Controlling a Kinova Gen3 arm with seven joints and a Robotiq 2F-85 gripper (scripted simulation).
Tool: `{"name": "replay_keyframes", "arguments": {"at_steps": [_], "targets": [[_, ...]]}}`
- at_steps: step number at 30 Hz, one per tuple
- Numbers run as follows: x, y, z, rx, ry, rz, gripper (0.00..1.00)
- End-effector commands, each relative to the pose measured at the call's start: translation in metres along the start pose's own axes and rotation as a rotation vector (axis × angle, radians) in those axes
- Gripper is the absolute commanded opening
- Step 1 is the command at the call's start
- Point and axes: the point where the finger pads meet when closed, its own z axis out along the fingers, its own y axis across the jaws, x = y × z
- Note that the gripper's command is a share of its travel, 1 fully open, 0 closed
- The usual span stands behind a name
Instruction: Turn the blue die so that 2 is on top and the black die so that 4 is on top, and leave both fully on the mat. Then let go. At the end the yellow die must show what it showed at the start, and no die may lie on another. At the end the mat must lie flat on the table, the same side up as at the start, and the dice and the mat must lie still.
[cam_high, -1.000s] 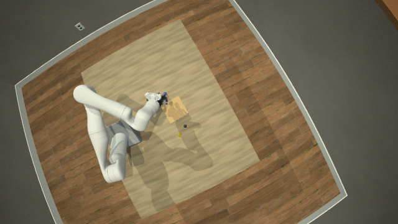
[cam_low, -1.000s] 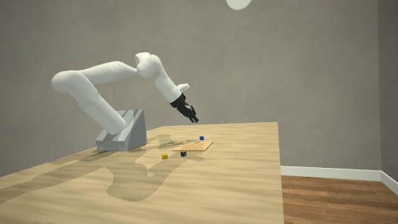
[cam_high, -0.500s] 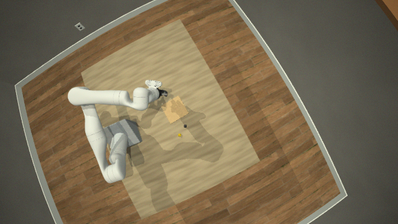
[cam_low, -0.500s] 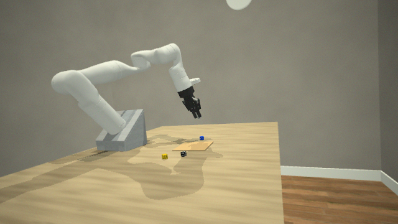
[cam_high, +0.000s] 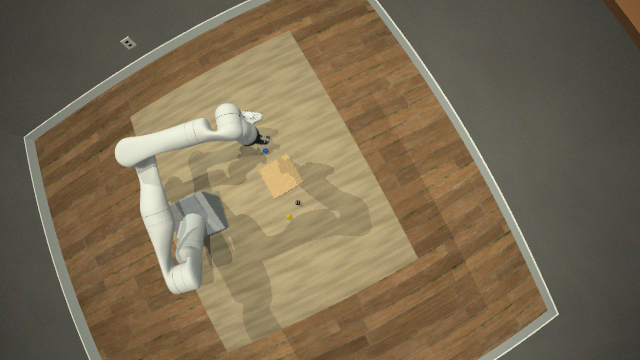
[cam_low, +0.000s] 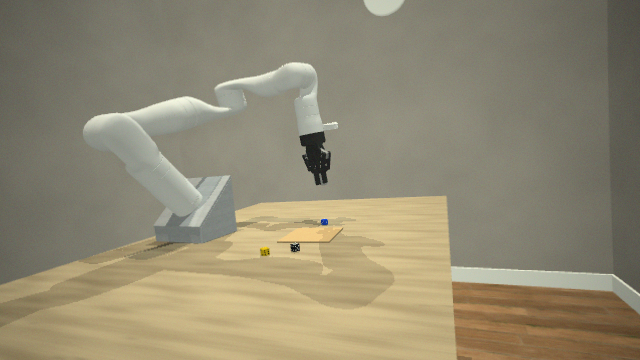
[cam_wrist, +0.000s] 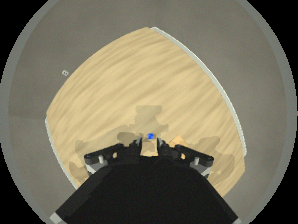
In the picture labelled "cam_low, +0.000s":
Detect tan square mat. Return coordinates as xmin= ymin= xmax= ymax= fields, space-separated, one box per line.
xmin=277 ymin=227 xmax=343 ymax=243

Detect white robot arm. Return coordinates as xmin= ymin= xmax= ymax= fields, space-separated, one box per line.
xmin=83 ymin=63 xmax=338 ymax=217

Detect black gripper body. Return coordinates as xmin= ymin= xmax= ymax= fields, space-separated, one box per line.
xmin=299 ymin=131 xmax=326 ymax=162

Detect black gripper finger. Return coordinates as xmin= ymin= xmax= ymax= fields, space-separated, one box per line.
xmin=311 ymin=148 xmax=331 ymax=186
xmin=302 ymin=152 xmax=321 ymax=185

